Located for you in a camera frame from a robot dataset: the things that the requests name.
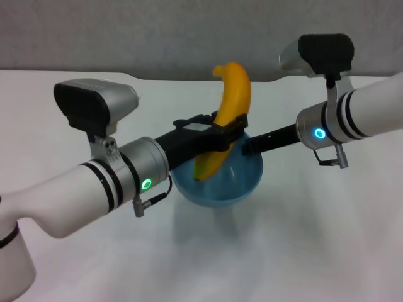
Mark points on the blue ceramic bowl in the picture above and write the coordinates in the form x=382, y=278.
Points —
x=226, y=188

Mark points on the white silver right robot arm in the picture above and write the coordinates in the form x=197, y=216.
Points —
x=362, y=113

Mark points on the yellow banana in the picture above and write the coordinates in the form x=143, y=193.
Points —
x=234, y=91

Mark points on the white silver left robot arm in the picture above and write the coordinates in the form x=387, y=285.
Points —
x=78, y=192

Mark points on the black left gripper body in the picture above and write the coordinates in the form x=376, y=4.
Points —
x=189, y=141

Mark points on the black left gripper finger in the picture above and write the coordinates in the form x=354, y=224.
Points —
x=201, y=119
x=237, y=124

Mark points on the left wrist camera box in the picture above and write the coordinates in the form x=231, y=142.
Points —
x=88, y=104

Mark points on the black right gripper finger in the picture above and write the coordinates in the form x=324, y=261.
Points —
x=249, y=148

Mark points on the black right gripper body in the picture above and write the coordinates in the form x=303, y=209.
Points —
x=277, y=140

